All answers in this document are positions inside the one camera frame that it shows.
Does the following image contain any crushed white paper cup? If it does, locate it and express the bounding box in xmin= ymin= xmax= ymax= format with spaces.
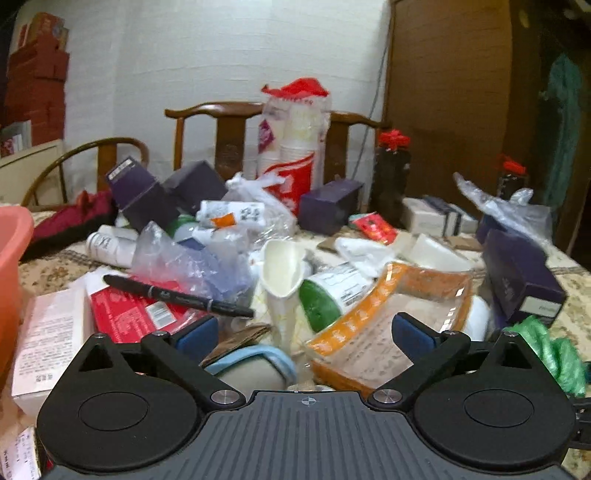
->
xmin=261 ymin=239 xmax=308 ymax=356

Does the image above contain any small red packet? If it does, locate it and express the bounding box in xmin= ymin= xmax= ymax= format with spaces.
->
xmin=352 ymin=212 xmax=399 ymax=244

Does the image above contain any stack of red boxes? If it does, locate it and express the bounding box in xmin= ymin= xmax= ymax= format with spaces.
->
xmin=0 ymin=11 xmax=71 ymax=139

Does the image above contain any purple box with white label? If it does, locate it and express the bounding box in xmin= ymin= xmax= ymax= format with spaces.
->
xmin=105 ymin=157 xmax=178 ymax=232

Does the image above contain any small dark bottle red cap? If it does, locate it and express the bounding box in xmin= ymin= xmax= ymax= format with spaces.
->
xmin=496 ymin=156 xmax=529 ymax=199

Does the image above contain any green plastic bag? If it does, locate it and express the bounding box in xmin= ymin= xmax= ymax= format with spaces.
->
xmin=503 ymin=315 xmax=587 ymax=398

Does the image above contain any black marker pen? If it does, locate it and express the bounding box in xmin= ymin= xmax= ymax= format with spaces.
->
xmin=102 ymin=274 xmax=256 ymax=319

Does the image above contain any crumpled white wrapper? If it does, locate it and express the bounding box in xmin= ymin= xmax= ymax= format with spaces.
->
xmin=335 ymin=235 xmax=402 ymax=280

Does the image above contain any square-backed wooden chair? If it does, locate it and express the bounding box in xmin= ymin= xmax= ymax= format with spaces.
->
xmin=165 ymin=102 xmax=393 ymax=195

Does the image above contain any pale pink printed box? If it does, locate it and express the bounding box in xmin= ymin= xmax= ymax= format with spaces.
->
xmin=11 ymin=288 xmax=95 ymax=416

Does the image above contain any flat red box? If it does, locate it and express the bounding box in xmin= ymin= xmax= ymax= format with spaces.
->
xmin=85 ymin=281 xmax=208 ymax=344

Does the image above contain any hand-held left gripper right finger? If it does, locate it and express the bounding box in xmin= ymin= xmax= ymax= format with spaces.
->
xmin=367 ymin=312 xmax=550 ymax=411

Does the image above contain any orange clear plastic packaging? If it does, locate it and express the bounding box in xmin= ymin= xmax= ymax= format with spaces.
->
xmin=305 ymin=261 xmax=474 ymax=393

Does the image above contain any white container green lid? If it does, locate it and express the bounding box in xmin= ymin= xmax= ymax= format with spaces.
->
xmin=298 ymin=263 xmax=375 ymax=333

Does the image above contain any brown wooden door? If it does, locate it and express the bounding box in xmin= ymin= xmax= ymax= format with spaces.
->
xmin=382 ymin=0 xmax=518 ymax=213

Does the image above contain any white plastic bottle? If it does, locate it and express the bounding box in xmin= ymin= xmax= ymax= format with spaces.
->
xmin=87 ymin=225 xmax=139 ymax=268

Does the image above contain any white printed label paper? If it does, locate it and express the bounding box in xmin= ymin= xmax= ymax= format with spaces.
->
xmin=0 ymin=427 xmax=40 ymax=480

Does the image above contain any white plastic bag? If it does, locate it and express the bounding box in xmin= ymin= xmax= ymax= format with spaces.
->
xmin=224 ymin=172 xmax=298 ymax=241

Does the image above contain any white round container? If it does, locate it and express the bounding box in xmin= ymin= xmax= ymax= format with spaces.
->
xmin=462 ymin=295 xmax=490 ymax=342

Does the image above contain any long purple box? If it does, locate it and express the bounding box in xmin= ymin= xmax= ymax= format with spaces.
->
xmin=299 ymin=179 xmax=363 ymax=236

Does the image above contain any bagged paper cup sleeve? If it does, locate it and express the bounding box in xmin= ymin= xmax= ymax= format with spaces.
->
xmin=256 ymin=78 xmax=331 ymax=217

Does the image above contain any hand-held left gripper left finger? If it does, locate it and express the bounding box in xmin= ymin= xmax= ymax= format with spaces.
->
xmin=69 ymin=315 xmax=246 ymax=411

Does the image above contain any teal hanging garment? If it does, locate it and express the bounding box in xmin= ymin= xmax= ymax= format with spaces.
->
xmin=547 ymin=53 xmax=585 ymax=250

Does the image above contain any brown cardboard piece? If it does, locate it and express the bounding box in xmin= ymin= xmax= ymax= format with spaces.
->
xmin=201 ymin=323 xmax=273 ymax=367

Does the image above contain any pink plastic basin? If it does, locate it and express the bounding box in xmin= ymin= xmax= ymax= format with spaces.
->
xmin=0 ymin=205 xmax=35 ymax=370

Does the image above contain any maroon cloth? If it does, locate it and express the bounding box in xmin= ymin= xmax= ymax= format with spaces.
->
xmin=21 ymin=189 xmax=116 ymax=259

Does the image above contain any white box dark stripe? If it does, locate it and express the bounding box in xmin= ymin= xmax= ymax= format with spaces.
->
xmin=402 ymin=196 xmax=478 ymax=237

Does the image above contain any white bowl light blue rim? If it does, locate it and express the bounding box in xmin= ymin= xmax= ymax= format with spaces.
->
xmin=203 ymin=345 xmax=297 ymax=393

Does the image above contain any crumpled clear plastic bag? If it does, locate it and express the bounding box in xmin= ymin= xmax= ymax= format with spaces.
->
xmin=453 ymin=172 xmax=552 ymax=241

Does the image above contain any plain purple box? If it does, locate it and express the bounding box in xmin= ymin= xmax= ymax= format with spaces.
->
xmin=163 ymin=161 xmax=228 ymax=215

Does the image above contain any white red printed box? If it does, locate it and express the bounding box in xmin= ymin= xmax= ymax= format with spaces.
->
xmin=0 ymin=121 xmax=32 ymax=160

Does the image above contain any round-backed wooden chair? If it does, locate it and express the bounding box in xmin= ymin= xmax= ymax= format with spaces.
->
xmin=21 ymin=137 xmax=151 ymax=208

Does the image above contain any large clear plastic bag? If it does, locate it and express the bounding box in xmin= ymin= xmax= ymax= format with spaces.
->
xmin=131 ymin=220 xmax=252 ymax=303

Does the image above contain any tall dark bottle red cap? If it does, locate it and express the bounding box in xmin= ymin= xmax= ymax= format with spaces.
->
xmin=372 ymin=130 xmax=411 ymax=227

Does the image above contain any beige appliance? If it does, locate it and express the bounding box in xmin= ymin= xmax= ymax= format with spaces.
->
xmin=0 ymin=138 xmax=65 ymax=204

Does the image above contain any large purple box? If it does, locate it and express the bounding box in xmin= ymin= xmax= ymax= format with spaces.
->
xmin=480 ymin=228 xmax=568 ymax=324

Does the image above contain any white labelled bottle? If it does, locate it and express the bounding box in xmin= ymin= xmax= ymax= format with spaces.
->
xmin=196 ymin=199 xmax=266 ymax=229

